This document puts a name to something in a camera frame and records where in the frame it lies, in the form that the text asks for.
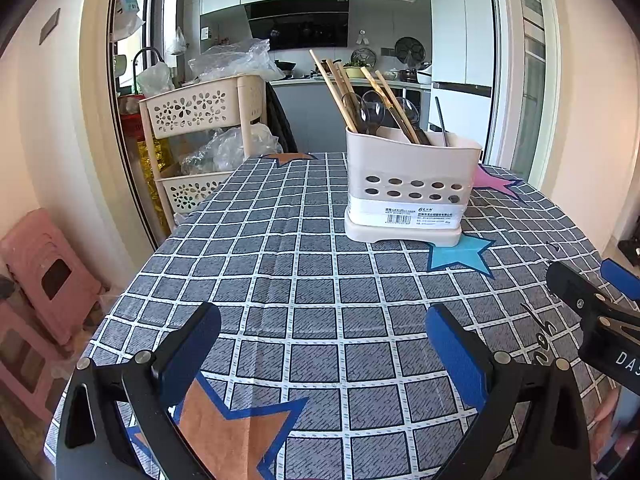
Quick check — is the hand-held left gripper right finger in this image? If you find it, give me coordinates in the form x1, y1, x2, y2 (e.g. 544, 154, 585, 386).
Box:
425, 304, 593, 480

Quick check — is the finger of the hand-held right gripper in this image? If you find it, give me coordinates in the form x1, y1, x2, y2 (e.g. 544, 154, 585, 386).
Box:
545, 260, 640, 333
600, 258, 640, 303

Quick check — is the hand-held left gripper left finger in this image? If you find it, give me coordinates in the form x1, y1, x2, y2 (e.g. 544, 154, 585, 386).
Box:
55, 301, 223, 480

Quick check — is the beige plastic utensil holder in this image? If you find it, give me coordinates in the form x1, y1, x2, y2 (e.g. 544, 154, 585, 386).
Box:
344, 127, 483, 248

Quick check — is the black plastic spoon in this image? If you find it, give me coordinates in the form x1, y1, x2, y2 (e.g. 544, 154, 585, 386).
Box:
397, 97, 432, 146
341, 92, 363, 134
361, 90, 386, 136

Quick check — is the patterned wooden chopstick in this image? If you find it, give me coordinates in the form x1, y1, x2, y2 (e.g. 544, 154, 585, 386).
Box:
375, 70, 423, 144
360, 66, 421, 144

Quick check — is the plain wooden chopstick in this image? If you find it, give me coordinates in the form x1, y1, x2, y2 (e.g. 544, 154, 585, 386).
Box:
308, 49, 357, 133
335, 62, 363, 113
324, 59, 360, 131

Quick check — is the grey checked star tablecloth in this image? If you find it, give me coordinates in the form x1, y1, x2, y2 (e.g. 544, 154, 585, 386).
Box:
45, 151, 626, 480

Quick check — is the pink plastic stool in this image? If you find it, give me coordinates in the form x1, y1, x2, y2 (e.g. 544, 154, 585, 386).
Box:
0, 300, 76, 411
0, 208, 106, 346

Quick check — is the gold foil packaging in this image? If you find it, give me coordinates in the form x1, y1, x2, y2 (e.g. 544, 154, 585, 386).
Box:
134, 137, 173, 243

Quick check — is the clear plastic bag bundle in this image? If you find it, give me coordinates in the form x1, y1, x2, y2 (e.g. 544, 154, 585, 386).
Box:
180, 122, 283, 176

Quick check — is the beige perforated storage cart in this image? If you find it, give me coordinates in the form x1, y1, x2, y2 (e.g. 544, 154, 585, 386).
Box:
139, 74, 268, 233

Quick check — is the dark hanging cloth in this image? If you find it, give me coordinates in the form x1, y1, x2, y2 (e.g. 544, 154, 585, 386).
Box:
265, 80, 298, 153

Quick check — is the white refrigerator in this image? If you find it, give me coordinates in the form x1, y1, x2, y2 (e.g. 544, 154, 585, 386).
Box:
429, 0, 496, 166

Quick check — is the grey kitchen counter cabinet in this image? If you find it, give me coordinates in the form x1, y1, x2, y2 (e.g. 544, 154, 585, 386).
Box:
270, 77, 433, 153

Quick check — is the clear crumpled plastic bag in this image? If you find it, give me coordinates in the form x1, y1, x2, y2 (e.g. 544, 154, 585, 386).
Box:
187, 37, 286, 83

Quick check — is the black curved faucet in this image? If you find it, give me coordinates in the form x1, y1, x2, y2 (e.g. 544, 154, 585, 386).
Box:
132, 47, 163, 81

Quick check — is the black range hood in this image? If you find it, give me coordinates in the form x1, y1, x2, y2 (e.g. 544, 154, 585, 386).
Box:
244, 0, 351, 52

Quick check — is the hanging white plastic bag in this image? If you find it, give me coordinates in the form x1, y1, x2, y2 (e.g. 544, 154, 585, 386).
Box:
112, 0, 146, 41

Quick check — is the grey wall switch plate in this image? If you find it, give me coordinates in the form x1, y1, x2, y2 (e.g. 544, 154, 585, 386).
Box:
42, 8, 62, 43

